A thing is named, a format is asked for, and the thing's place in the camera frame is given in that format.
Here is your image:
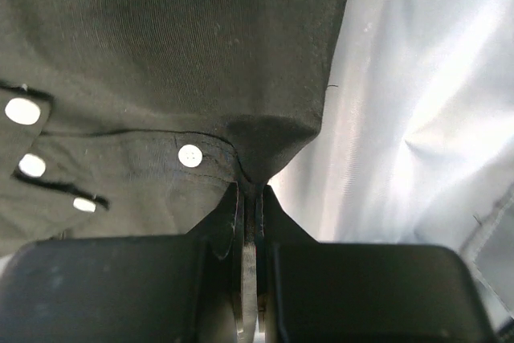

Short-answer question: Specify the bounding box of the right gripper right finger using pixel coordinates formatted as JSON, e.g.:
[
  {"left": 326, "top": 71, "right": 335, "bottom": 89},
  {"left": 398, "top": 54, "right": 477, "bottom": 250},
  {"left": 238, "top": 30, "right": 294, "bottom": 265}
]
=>
[{"left": 257, "top": 186, "right": 497, "bottom": 342}]

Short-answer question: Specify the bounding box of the blue open suitcase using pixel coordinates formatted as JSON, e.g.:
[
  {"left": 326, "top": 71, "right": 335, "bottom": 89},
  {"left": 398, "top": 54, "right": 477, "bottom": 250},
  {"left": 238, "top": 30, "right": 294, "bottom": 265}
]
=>
[{"left": 271, "top": 0, "right": 513, "bottom": 328}]

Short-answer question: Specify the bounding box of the black polo shirt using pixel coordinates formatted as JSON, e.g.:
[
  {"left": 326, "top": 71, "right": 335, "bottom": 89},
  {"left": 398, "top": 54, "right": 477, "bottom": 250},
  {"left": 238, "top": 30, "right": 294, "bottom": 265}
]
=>
[{"left": 1, "top": 0, "right": 346, "bottom": 255}]

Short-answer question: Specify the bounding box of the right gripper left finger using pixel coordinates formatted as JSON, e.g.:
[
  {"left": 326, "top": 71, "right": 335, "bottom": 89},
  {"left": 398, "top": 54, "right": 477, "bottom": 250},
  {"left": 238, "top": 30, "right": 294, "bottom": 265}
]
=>
[{"left": 1, "top": 186, "right": 239, "bottom": 342}]

